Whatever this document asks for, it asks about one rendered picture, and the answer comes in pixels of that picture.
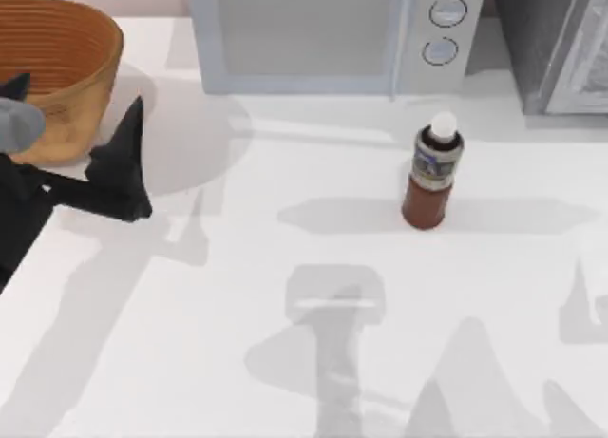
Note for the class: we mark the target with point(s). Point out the brown woven basket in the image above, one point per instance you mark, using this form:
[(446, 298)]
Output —
[(71, 62)]

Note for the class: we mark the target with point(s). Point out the pale microwave oven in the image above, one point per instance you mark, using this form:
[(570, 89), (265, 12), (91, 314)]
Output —
[(309, 34)]

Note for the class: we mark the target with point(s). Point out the pale grey rounded box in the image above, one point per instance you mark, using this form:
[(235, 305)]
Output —
[(19, 124)]

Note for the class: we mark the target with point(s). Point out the brown bottle with white cap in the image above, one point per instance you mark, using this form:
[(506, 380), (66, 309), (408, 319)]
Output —
[(430, 181)]

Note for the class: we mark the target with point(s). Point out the round microwave knob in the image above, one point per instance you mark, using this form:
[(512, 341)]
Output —
[(448, 11), (440, 51)]

